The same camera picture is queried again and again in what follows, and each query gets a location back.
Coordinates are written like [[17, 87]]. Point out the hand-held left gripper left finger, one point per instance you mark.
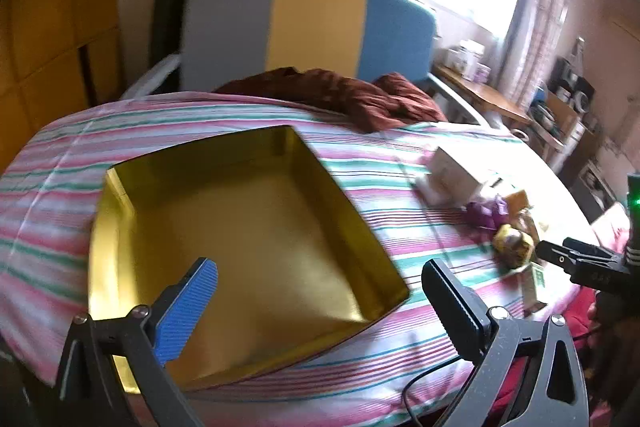
[[185, 307]]

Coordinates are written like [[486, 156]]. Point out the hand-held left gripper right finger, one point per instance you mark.
[[452, 307]]

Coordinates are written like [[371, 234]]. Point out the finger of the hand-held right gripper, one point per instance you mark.
[[597, 278], [580, 248]]

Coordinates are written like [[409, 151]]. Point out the small green white box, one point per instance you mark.
[[532, 287]]

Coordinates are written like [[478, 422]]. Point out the round yellow bun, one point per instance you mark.
[[510, 247]]

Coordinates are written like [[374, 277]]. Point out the brown bread packet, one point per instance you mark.
[[517, 201]]

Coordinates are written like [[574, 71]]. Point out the purple snack packet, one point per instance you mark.
[[500, 207], [477, 214]]

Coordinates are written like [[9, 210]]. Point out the gold tin tray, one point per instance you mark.
[[250, 232]]

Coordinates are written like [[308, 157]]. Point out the cluttered storage shelf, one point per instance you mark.
[[560, 107]]

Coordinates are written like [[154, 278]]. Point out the wooden desk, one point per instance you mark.
[[480, 94]]

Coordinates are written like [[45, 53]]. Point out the small purple carton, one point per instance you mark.
[[482, 72]]

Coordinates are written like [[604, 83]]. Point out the white carton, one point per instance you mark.
[[465, 54]]

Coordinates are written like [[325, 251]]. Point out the patterned curtain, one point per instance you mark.
[[535, 7]]

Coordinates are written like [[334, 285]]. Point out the brown crumpled cloth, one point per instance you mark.
[[350, 94]]

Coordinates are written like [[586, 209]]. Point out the dark rolled mat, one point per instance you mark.
[[172, 7]]

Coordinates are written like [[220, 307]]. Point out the wooden wardrobe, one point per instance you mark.
[[50, 32]]

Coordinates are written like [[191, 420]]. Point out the grey yellow blue headboard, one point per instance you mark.
[[315, 22]]

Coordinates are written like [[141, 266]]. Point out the grey bed side rail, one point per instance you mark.
[[460, 99], [150, 74]]

